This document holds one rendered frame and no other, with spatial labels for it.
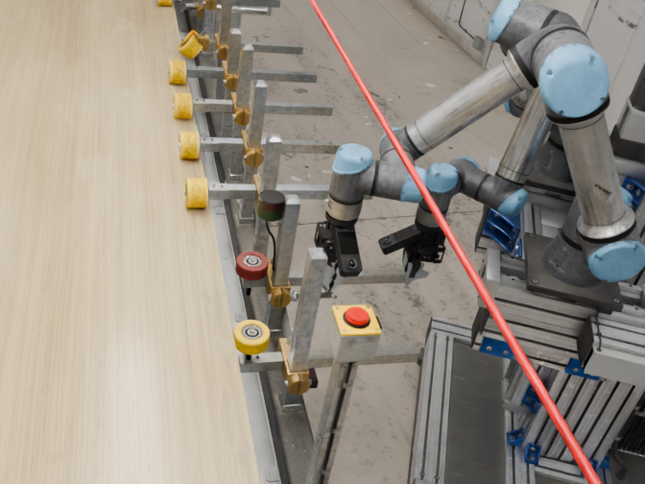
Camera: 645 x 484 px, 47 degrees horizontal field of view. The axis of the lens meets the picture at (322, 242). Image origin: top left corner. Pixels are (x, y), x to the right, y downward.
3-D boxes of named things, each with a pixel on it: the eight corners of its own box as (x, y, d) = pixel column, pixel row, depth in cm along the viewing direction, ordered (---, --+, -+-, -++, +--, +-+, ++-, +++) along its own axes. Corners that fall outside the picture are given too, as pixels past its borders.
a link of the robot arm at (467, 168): (488, 192, 192) (468, 207, 184) (451, 174, 196) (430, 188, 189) (496, 166, 187) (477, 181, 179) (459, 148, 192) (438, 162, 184)
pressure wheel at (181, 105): (191, 88, 233) (192, 110, 230) (189, 102, 240) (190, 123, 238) (172, 87, 232) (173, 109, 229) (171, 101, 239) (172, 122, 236)
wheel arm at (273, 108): (329, 111, 250) (331, 102, 248) (331, 116, 247) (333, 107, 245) (180, 106, 237) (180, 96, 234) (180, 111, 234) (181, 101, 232)
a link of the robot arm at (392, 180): (426, 153, 156) (376, 144, 156) (429, 180, 147) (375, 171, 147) (418, 183, 161) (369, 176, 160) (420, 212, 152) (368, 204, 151)
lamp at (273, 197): (272, 262, 183) (282, 189, 170) (275, 277, 178) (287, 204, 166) (249, 262, 181) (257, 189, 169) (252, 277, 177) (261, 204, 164)
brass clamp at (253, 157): (257, 144, 226) (259, 130, 223) (264, 167, 216) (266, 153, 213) (237, 144, 225) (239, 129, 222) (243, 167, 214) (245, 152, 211)
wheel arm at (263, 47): (300, 51, 288) (301, 44, 286) (302, 55, 286) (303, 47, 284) (206, 46, 278) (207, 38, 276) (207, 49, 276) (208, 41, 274)
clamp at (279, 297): (280, 273, 194) (282, 258, 191) (290, 307, 184) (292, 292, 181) (259, 274, 192) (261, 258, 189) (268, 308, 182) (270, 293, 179)
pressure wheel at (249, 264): (261, 283, 193) (266, 249, 186) (266, 303, 187) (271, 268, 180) (230, 283, 191) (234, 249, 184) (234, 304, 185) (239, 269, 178)
